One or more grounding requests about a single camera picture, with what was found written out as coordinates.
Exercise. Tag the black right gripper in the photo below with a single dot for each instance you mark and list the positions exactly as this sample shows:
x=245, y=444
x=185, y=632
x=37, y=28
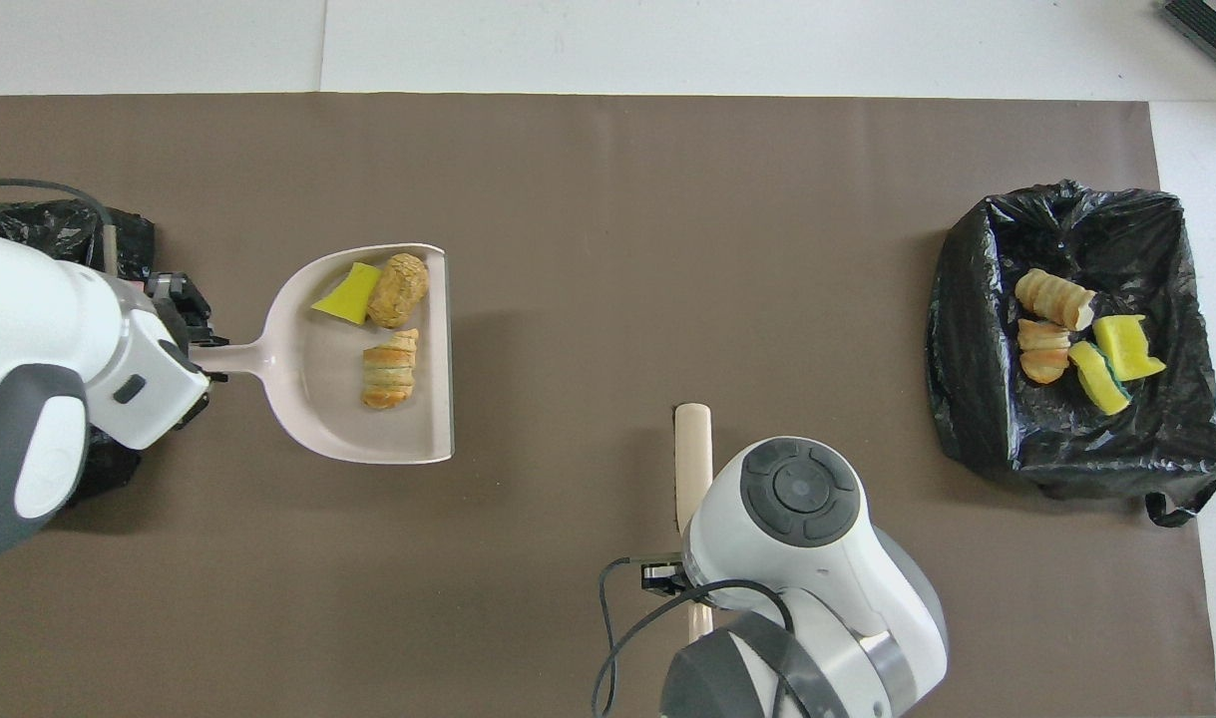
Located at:
x=662, y=578

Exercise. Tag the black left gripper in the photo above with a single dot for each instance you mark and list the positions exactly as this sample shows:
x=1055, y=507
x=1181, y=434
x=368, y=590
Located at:
x=174, y=294

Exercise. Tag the beige plastic dustpan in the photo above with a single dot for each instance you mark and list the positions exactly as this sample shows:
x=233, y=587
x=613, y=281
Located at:
x=318, y=399

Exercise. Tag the beige hand brush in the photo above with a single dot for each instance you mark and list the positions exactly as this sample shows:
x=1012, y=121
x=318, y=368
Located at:
x=692, y=459

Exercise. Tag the yellow wedge sponge piece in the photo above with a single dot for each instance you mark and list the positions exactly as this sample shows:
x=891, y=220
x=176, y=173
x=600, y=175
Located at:
x=348, y=294

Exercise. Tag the pale pastry piece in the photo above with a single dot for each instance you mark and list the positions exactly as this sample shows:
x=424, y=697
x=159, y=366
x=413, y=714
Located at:
x=390, y=371

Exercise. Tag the brown bread roll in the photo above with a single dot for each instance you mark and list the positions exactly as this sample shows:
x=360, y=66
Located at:
x=398, y=289

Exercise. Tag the orange striped croissant piece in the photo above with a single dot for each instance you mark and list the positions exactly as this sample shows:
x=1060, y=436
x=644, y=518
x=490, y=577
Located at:
x=1043, y=354

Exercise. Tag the yellow green scouring sponge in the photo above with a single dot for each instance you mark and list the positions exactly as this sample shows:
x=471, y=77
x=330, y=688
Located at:
x=1099, y=379

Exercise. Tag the greenish striped croissant piece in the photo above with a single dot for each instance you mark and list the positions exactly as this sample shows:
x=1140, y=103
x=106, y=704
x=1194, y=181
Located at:
x=1054, y=297

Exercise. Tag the yellow wavy sponge piece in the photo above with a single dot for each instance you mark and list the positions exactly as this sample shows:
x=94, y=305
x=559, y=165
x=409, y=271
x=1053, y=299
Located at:
x=1126, y=344

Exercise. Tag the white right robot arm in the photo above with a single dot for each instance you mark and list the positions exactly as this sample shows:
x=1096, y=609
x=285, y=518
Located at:
x=807, y=558

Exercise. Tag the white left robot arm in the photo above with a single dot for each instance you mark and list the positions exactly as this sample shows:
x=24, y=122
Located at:
x=29, y=329

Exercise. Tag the crumpled black trash bag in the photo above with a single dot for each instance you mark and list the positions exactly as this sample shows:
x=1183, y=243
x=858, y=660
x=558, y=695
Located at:
x=39, y=221

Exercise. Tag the black bag lined open bin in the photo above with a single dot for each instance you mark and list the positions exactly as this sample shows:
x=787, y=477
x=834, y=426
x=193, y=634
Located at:
x=1066, y=449

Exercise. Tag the brown paper table mat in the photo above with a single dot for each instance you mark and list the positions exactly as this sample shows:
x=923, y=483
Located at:
x=568, y=199

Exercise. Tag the black ribbed device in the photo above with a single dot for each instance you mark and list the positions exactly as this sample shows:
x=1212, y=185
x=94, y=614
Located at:
x=1211, y=25

